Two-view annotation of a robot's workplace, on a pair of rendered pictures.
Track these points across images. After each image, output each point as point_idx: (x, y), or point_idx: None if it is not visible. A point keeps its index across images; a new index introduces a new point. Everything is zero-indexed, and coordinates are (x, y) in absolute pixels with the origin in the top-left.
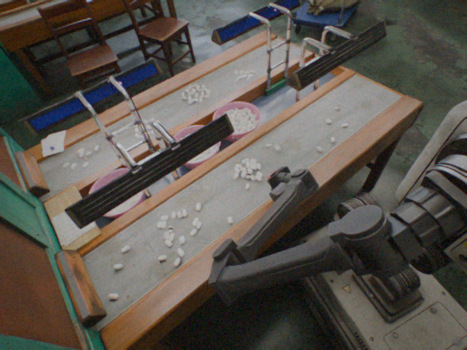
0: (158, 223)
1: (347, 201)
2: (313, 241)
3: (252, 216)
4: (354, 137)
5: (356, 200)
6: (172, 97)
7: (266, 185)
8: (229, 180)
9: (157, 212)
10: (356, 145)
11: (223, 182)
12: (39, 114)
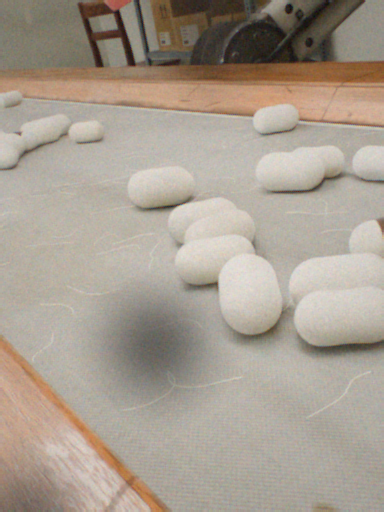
0: (336, 294)
1: (218, 40)
2: None
3: (258, 83)
4: (14, 78)
5: (222, 28)
6: None
7: (100, 123)
8: (11, 175)
9: (143, 405)
10: (42, 73)
11: (10, 184)
12: None
